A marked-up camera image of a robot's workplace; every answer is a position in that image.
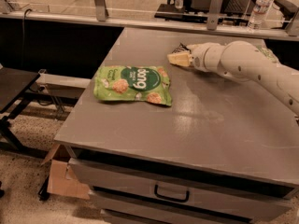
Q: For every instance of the cardboard box on floor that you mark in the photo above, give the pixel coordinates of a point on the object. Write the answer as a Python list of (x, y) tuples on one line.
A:
[(62, 179)]

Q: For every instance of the grey lower drawer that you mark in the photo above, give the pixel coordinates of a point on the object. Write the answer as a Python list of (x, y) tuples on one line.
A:
[(147, 210)]

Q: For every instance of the green snack bag flat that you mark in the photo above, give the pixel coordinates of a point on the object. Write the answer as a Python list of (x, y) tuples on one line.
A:
[(133, 83)]

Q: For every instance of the black chair armrest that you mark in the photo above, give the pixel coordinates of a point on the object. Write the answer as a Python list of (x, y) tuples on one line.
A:
[(287, 8)]

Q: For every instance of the black side table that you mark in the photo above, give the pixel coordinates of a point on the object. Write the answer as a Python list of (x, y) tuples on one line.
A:
[(13, 85)]

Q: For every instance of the grey drawer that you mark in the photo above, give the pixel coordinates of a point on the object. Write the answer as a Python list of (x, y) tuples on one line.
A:
[(147, 210), (253, 206)]

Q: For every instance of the grey upper drawer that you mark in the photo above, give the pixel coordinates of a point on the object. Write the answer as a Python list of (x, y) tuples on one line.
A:
[(253, 206)]

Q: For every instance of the black drawer handle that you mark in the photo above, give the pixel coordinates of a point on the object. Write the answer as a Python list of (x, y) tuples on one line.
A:
[(171, 195)]

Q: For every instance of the clear water bottle right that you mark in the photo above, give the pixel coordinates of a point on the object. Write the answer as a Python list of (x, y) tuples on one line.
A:
[(258, 14)]

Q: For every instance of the grey metal post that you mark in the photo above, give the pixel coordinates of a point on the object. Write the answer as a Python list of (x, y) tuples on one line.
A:
[(213, 14), (101, 10)]

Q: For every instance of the crumpled green snack bag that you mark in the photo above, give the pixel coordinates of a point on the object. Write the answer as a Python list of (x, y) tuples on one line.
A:
[(268, 53)]

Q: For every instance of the grey metal post left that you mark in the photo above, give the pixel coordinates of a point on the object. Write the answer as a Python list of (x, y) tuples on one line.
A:
[(101, 10)]

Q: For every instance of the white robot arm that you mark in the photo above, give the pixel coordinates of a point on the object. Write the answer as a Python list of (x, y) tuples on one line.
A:
[(241, 61)]

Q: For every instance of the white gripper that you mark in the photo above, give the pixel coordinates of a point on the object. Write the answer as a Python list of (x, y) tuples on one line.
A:
[(202, 57)]

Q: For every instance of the grey metal post right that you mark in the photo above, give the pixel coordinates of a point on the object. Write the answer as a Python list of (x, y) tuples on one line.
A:
[(213, 14)]

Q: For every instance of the black laptop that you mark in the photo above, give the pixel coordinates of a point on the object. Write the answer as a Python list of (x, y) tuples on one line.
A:
[(229, 7)]

